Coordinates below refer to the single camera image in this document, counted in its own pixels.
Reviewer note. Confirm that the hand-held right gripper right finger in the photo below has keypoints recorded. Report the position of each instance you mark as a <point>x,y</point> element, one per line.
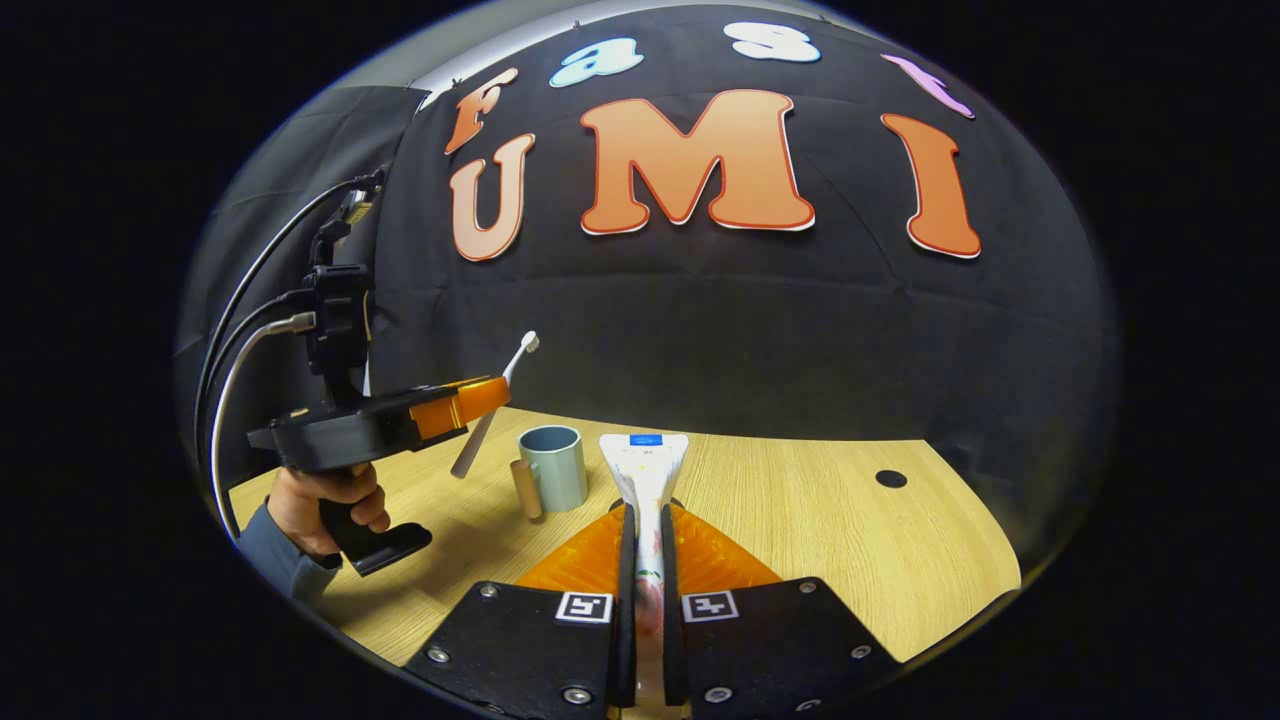
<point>780,640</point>

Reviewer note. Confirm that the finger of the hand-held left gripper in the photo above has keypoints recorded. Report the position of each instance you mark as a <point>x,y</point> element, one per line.
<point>460,405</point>

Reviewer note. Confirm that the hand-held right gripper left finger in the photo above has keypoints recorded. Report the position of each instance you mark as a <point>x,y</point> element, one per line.
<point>520,640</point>

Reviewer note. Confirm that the white toothbrush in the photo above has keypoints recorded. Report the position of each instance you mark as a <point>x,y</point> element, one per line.
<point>520,355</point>

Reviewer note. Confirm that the white toothpaste tube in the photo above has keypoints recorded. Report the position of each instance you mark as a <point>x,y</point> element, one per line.
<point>645,465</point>

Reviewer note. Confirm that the black backdrop cloth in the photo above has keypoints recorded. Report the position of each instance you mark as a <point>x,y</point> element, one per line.
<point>750,320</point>

